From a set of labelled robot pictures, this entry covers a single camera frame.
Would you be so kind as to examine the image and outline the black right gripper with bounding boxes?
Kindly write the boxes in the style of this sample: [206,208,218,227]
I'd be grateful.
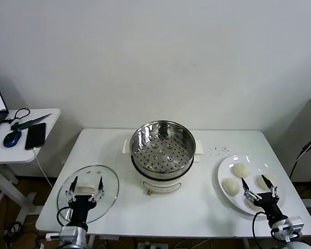
[241,175,288,228]

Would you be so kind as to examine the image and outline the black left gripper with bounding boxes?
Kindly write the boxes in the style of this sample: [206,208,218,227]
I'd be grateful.
[64,176,105,228]

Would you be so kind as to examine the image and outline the white steamed baozi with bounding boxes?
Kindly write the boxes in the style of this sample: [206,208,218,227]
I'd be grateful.
[256,174,277,192]
[222,177,242,196]
[231,162,251,179]
[245,198,260,211]

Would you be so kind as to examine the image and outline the round glass pot lid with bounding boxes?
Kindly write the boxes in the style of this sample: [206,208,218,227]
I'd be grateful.
[56,164,120,225]

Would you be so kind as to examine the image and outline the perforated steel steamer basket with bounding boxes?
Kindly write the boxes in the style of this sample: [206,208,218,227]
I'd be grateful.
[130,119,197,179]

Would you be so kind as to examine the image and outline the large white plate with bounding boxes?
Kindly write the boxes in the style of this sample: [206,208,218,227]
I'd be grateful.
[217,155,287,216]

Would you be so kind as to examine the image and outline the black smartphone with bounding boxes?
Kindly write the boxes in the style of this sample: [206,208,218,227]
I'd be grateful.
[24,122,47,150]

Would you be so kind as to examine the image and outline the white electric pot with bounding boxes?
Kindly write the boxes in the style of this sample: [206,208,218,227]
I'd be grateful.
[122,139,205,196]

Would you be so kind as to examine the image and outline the dark green flat tool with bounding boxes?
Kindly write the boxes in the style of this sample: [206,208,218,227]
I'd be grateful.
[10,113,52,131]

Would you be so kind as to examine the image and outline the white side table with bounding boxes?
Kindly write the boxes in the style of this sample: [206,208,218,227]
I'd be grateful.
[0,108,62,221]

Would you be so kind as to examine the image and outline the blue computer mouse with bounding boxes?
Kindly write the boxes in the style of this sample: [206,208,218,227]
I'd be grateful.
[3,130,22,148]

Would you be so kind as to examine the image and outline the floor power strip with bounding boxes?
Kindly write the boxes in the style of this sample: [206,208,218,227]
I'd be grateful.
[137,241,169,249]

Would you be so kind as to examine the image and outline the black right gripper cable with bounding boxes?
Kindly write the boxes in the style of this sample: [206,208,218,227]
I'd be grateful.
[252,211,267,241]

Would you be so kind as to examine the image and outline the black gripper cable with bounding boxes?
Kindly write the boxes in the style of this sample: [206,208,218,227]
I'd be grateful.
[56,207,73,229]
[252,211,267,241]

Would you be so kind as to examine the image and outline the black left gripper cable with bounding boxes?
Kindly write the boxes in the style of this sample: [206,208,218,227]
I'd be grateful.
[56,207,73,229]

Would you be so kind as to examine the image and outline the white charging cable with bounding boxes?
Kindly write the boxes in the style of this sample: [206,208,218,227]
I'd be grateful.
[33,146,54,188]

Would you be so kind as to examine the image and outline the black wall cable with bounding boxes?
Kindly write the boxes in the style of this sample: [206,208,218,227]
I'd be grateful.
[287,133,311,177]

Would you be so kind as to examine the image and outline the black floor cables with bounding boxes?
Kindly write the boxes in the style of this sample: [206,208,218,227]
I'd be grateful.
[2,220,42,249]

